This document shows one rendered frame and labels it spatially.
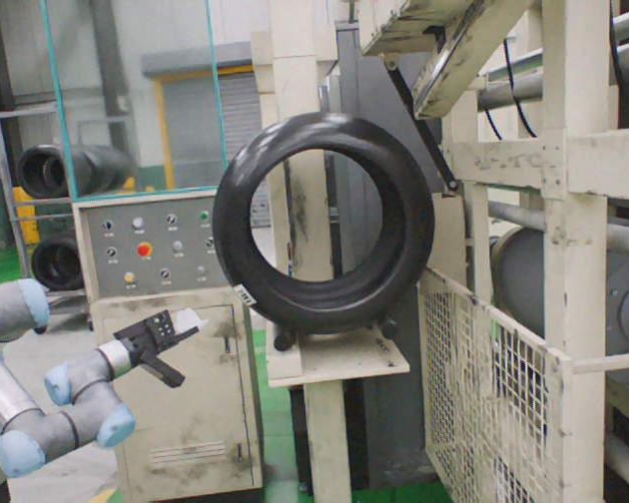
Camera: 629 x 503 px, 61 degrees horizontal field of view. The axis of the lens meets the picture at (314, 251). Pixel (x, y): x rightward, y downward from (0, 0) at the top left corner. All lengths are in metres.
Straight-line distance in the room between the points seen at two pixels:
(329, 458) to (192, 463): 0.60
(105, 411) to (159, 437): 1.16
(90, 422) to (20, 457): 0.12
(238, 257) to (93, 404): 0.48
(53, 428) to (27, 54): 12.17
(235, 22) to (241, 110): 1.61
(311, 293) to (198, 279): 0.57
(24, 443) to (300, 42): 1.25
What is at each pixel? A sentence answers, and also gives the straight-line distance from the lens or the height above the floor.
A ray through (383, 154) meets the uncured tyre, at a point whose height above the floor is 1.35.
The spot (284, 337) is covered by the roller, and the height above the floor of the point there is 0.92.
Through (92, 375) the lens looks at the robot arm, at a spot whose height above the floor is 0.99.
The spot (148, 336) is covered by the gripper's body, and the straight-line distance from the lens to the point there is 1.22.
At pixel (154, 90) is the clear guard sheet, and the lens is 2.02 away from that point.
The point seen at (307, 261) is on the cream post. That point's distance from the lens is 1.70.
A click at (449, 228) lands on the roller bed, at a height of 1.11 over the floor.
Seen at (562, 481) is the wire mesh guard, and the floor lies 0.78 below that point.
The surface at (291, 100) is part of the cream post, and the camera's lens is 1.68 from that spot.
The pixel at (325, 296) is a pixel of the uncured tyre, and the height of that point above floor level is 0.94.
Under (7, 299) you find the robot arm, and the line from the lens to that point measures 1.34.
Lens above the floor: 1.37
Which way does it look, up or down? 10 degrees down
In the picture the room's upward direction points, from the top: 5 degrees counter-clockwise
